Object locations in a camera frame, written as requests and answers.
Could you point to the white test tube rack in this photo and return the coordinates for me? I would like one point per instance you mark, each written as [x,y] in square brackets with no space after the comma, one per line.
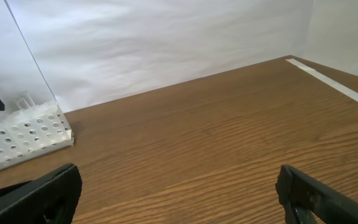
[20,140]

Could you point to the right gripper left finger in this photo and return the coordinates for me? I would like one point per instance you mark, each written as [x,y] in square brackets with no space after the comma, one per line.
[36,199]

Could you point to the clear test tube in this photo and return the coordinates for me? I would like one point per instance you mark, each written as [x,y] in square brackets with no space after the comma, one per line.
[29,99]
[20,103]

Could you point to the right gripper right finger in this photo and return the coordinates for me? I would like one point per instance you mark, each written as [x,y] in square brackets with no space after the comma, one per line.
[319,202]

